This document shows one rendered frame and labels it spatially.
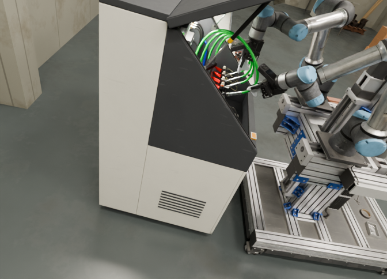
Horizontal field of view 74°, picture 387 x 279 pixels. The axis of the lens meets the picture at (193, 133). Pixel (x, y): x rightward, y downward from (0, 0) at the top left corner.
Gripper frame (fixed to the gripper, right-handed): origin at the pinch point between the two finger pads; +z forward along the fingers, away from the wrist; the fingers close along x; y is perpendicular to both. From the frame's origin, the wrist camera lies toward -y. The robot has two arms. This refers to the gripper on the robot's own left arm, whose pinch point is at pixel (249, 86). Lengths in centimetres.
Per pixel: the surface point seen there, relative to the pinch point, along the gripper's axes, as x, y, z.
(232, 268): -40, 114, 48
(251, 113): 11.7, 19.8, 19.7
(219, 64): 22.8, -15.6, 39.6
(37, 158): -100, -16, 153
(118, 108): -58, -22, 31
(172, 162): -45, 20, 36
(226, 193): -27, 55, 28
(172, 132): -42.3, 2.2, 22.2
